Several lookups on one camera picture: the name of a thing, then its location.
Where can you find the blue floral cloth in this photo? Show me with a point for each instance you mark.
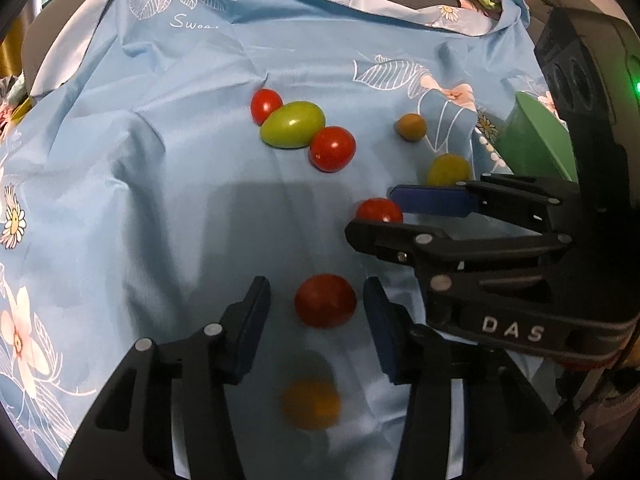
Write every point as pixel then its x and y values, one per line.
pixel 175 185

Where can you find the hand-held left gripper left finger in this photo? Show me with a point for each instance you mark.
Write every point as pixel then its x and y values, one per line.
pixel 252 327

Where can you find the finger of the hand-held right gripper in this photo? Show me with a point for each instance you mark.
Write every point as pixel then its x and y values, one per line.
pixel 390 240
pixel 430 200

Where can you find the green bowl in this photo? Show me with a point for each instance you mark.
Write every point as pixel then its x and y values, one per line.
pixel 537 142

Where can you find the red cherry tomato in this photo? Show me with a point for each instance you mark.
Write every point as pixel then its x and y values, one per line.
pixel 332 148
pixel 265 105
pixel 325 301
pixel 380 209

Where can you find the orange tomato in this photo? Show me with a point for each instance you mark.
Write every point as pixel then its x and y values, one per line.
pixel 311 404

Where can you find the pile of colourful clothes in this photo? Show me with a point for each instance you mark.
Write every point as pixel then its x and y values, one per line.
pixel 12 97

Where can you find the brownish cherry tomato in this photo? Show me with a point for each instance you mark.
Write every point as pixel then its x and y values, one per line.
pixel 411 127

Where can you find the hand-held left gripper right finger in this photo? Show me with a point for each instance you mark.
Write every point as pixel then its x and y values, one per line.
pixel 382 332

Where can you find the green oval tomato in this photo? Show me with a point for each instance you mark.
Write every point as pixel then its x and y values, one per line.
pixel 292 124

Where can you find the yellow striped curtain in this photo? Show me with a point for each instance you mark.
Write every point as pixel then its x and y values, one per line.
pixel 12 45

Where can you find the yellow-green tomato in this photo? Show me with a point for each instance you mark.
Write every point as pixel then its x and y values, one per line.
pixel 446 169

